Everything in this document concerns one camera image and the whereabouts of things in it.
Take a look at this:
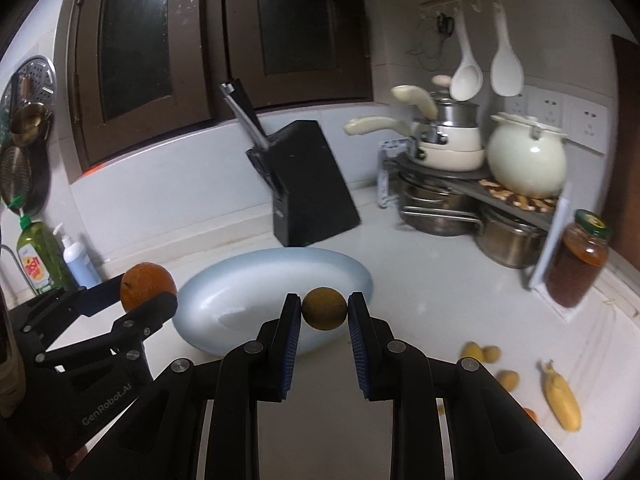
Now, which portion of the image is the orange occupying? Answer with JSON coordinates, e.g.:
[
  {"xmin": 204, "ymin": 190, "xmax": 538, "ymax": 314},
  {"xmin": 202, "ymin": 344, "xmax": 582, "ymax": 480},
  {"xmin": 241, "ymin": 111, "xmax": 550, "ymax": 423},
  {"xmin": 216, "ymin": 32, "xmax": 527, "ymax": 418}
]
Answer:
[{"xmin": 119, "ymin": 262, "xmax": 177, "ymax": 312}]

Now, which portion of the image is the small brown round fruit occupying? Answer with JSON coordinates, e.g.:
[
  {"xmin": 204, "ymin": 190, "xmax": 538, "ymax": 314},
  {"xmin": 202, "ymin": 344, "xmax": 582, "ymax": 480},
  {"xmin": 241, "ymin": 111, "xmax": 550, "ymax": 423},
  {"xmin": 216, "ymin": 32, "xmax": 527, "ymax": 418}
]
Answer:
[{"xmin": 302, "ymin": 287, "xmax": 347, "ymax": 330}]

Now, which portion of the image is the yellow banana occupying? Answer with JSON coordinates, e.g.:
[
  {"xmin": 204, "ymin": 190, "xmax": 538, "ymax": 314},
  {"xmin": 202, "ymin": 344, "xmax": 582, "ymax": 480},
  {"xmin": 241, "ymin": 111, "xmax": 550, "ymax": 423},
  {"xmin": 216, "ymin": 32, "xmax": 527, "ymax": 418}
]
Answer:
[{"xmin": 539, "ymin": 361, "xmax": 582, "ymax": 432}]

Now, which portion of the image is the white blue pump bottle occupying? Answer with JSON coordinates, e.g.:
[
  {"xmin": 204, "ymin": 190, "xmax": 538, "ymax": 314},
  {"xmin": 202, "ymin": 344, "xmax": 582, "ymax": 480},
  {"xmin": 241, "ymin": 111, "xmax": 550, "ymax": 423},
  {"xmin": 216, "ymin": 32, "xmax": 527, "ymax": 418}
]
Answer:
[{"xmin": 53, "ymin": 223, "xmax": 102, "ymax": 289}]

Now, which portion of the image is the green dish soap bottle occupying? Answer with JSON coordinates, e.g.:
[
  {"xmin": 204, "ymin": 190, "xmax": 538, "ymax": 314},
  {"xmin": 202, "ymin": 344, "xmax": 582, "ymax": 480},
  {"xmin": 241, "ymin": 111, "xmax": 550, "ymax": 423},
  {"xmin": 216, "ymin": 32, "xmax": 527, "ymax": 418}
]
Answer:
[{"xmin": 9, "ymin": 195, "xmax": 77, "ymax": 295}]

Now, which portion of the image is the pale blue oval plate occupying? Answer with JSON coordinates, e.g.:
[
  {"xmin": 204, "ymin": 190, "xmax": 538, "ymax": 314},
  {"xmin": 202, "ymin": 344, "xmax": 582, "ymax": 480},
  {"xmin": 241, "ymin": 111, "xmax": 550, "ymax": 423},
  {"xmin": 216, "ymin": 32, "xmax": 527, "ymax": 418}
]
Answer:
[{"xmin": 172, "ymin": 247, "xmax": 373, "ymax": 356}]

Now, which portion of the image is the small yellow fruit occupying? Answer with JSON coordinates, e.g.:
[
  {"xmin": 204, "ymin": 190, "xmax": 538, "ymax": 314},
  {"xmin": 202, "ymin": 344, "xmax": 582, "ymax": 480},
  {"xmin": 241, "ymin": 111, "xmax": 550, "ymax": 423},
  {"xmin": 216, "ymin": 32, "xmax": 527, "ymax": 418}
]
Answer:
[
  {"xmin": 460, "ymin": 341, "xmax": 485, "ymax": 363},
  {"xmin": 497, "ymin": 370, "xmax": 520, "ymax": 392},
  {"xmin": 483, "ymin": 346, "xmax": 502, "ymax": 364}
]

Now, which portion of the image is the steel pot under shelf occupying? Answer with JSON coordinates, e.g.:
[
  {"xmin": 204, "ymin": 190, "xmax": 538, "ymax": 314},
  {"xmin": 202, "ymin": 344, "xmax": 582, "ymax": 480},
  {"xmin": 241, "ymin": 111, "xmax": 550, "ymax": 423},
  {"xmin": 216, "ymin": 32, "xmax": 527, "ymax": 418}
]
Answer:
[{"xmin": 475, "ymin": 205, "xmax": 547, "ymax": 269}]

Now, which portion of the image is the black knife block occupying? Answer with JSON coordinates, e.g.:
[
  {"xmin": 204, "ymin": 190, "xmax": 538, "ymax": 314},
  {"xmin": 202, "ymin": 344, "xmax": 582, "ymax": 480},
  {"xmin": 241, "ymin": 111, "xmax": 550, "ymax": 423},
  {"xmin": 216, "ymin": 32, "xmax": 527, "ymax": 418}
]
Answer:
[{"xmin": 246, "ymin": 120, "xmax": 361, "ymax": 247}]

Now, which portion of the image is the brass ladle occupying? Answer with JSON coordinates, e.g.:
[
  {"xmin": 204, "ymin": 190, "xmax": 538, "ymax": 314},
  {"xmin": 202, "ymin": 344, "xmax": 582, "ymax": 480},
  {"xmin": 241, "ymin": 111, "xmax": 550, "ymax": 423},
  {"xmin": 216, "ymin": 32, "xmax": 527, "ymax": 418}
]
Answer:
[{"xmin": 10, "ymin": 102, "xmax": 52, "ymax": 148}]

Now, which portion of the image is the patterned trivet mat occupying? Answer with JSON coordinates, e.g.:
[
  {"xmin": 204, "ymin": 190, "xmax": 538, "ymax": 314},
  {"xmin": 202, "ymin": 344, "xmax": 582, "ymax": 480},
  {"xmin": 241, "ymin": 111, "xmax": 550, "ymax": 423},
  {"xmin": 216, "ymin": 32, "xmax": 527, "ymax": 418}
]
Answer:
[{"xmin": 478, "ymin": 179, "xmax": 558, "ymax": 212}]

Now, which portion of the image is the glass jar green lid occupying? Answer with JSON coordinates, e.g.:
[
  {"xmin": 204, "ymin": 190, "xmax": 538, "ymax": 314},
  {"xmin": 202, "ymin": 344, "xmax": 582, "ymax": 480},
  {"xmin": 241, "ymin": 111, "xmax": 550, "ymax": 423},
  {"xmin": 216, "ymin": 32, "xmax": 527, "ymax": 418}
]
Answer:
[{"xmin": 544, "ymin": 209, "xmax": 611, "ymax": 308}]

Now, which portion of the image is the round steel strainer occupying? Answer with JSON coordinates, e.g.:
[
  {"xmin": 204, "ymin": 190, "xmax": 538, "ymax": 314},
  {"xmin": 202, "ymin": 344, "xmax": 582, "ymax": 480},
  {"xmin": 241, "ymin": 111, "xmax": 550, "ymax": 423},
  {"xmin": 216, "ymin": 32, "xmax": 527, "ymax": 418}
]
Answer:
[{"xmin": 6, "ymin": 55, "xmax": 56, "ymax": 112}]

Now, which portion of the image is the cream round ceramic pot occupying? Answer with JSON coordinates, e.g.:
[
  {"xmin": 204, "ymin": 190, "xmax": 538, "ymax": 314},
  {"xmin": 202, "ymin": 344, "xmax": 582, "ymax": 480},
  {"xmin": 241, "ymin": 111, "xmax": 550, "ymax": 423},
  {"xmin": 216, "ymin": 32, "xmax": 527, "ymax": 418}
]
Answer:
[{"xmin": 486, "ymin": 112, "xmax": 567, "ymax": 198}]

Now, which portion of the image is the white hanging spoon left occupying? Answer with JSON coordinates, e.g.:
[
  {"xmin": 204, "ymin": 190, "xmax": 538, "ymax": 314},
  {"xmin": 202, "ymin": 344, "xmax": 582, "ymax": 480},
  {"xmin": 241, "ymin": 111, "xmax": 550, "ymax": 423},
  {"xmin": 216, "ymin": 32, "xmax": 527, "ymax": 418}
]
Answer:
[{"xmin": 449, "ymin": 6, "xmax": 484, "ymax": 102}]

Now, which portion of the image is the white hanging spoon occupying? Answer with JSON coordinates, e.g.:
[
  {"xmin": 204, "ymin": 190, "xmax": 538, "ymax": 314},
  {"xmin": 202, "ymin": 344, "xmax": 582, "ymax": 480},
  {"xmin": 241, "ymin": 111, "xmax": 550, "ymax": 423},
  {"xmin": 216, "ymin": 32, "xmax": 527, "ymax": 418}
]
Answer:
[
  {"xmin": 490, "ymin": 2, "xmax": 524, "ymax": 98},
  {"xmin": 449, "ymin": 6, "xmax": 484, "ymax": 102}
]

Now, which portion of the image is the white hanging spoon right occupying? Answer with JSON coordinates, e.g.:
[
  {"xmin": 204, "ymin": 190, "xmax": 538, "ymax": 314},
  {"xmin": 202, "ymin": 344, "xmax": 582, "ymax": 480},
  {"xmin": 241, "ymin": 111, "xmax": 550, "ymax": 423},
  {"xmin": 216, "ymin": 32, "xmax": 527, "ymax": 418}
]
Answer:
[{"xmin": 490, "ymin": 2, "xmax": 524, "ymax": 98}]

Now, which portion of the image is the steel pan with handle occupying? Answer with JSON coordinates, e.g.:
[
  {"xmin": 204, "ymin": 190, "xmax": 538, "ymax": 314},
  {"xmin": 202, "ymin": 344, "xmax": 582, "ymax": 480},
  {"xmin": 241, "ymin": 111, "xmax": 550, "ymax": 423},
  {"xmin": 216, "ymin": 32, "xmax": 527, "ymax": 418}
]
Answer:
[{"xmin": 398, "ymin": 174, "xmax": 483, "ymax": 236}]

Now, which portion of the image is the cream saucepan with handle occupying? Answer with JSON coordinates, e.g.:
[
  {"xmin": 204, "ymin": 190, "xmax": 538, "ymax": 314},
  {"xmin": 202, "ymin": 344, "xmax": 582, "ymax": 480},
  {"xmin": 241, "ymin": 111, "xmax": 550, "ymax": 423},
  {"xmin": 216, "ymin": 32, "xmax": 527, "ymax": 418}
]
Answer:
[{"xmin": 344, "ymin": 116, "xmax": 485, "ymax": 172}]

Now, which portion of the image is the steel handled knife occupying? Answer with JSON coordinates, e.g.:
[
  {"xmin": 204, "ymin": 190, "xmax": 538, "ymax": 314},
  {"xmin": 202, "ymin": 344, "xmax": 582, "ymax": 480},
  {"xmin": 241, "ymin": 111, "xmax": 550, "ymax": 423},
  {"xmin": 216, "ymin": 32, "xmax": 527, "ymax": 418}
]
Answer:
[{"xmin": 220, "ymin": 79, "xmax": 270, "ymax": 150}]

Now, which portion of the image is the steel pot cream handle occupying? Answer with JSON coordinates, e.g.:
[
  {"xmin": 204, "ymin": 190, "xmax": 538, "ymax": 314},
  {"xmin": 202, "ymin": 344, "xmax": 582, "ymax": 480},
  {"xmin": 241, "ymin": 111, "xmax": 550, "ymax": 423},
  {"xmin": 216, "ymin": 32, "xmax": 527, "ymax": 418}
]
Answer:
[{"xmin": 390, "ymin": 84, "xmax": 477, "ymax": 128}]

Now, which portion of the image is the dark window frame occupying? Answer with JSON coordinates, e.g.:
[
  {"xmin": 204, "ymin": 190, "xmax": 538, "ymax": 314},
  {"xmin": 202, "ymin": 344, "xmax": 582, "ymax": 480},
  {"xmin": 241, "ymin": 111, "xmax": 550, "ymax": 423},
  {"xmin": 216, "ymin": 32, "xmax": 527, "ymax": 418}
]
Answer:
[{"xmin": 66, "ymin": 0, "xmax": 373, "ymax": 171}]

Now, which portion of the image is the white wall socket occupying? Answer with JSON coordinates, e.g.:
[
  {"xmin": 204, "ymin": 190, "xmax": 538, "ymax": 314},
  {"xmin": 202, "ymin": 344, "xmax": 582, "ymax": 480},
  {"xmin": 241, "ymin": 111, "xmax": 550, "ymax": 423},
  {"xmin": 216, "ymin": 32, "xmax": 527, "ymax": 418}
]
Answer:
[{"xmin": 562, "ymin": 96, "xmax": 608, "ymax": 155}]

